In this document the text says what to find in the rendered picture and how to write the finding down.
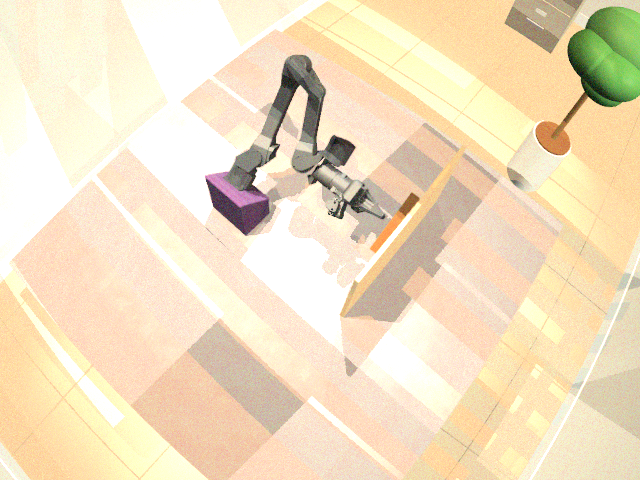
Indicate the tan wooden board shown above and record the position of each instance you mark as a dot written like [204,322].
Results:
[400,235]

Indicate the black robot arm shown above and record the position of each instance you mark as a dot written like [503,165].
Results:
[297,71]

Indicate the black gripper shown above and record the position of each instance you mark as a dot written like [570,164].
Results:
[352,190]

